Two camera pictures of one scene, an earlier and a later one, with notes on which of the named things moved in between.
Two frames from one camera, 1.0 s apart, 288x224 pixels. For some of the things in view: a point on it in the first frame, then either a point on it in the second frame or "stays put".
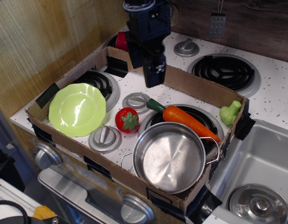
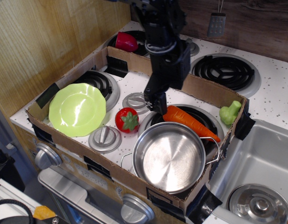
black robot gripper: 148,24 -> 170,62
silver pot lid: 255,203 stays put
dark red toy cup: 121,42 stays put
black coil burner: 107,84 stays put
